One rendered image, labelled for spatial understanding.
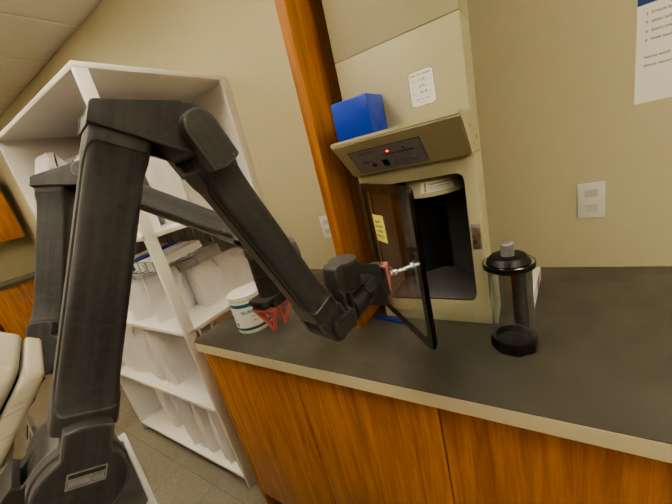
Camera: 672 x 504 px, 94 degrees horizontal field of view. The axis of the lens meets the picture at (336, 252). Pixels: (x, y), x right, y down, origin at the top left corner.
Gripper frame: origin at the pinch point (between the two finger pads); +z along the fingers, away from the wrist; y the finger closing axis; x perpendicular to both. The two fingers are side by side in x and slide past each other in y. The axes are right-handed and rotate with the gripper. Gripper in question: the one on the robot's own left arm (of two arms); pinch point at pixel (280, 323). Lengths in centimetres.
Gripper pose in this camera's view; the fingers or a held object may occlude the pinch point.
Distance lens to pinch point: 86.9
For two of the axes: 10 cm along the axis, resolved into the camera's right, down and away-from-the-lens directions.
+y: 5.1, -3.5, 7.9
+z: 2.2, 9.3, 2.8
